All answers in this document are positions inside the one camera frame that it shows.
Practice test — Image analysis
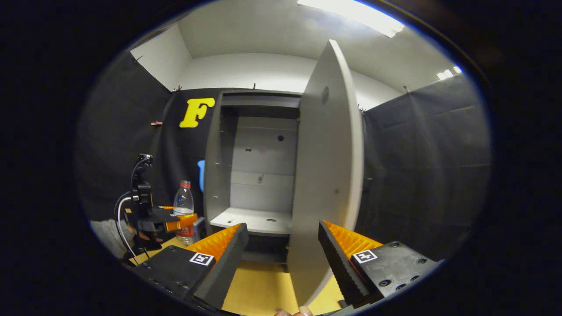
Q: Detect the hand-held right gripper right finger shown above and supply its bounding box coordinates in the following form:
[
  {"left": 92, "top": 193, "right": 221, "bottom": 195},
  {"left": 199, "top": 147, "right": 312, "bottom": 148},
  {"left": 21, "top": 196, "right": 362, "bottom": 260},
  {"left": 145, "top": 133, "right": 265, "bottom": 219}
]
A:
[{"left": 318, "top": 220, "right": 440, "bottom": 308}]

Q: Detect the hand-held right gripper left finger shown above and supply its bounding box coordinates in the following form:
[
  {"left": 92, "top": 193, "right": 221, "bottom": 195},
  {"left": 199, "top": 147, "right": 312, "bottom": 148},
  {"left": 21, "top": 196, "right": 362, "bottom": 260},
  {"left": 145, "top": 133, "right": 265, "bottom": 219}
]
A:
[{"left": 132, "top": 223, "right": 249, "bottom": 310}]

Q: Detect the clear plastic bottle red cap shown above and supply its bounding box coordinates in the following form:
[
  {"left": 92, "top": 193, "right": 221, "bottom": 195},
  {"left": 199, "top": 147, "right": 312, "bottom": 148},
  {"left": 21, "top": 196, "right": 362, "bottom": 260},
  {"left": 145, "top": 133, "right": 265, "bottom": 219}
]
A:
[{"left": 173, "top": 180, "right": 196, "bottom": 246}]

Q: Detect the beige cabinet door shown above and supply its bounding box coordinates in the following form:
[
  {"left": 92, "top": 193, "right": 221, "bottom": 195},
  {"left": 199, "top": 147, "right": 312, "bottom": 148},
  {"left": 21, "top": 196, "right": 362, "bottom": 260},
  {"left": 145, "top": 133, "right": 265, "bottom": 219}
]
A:
[{"left": 288, "top": 39, "right": 365, "bottom": 308}]

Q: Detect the grey cabinet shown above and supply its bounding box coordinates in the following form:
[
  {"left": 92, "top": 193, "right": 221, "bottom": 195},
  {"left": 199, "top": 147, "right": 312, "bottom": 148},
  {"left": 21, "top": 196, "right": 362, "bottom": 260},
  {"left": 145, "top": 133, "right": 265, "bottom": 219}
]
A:
[{"left": 203, "top": 90, "right": 303, "bottom": 264}]

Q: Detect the white cabinet shelf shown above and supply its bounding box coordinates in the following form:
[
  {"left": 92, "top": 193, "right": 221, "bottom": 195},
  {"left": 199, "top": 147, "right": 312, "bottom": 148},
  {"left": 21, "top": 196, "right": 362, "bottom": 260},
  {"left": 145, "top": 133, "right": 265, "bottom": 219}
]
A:
[{"left": 210, "top": 207, "right": 292, "bottom": 235}]

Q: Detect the black backdrop cloth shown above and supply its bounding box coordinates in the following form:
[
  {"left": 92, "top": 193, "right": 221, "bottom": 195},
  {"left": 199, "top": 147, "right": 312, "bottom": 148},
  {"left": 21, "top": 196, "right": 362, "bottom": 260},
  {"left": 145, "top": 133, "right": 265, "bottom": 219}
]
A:
[{"left": 75, "top": 50, "right": 491, "bottom": 264}]

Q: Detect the long ceiling light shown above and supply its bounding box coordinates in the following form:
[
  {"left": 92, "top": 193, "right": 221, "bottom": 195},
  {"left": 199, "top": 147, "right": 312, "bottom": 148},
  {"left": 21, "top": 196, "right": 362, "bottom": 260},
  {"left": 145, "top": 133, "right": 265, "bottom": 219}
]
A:
[{"left": 298, "top": 0, "right": 404, "bottom": 38}]

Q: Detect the black cable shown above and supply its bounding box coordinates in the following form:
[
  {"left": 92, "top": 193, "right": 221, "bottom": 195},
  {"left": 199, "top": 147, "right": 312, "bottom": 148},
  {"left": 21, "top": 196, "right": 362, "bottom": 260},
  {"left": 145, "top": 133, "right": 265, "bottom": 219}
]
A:
[{"left": 130, "top": 157, "right": 152, "bottom": 194}]

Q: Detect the white cable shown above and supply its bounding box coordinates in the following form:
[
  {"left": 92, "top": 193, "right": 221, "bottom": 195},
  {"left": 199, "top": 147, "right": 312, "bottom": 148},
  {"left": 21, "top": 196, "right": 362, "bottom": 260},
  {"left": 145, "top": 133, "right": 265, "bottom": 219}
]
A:
[{"left": 115, "top": 196, "right": 141, "bottom": 264}]

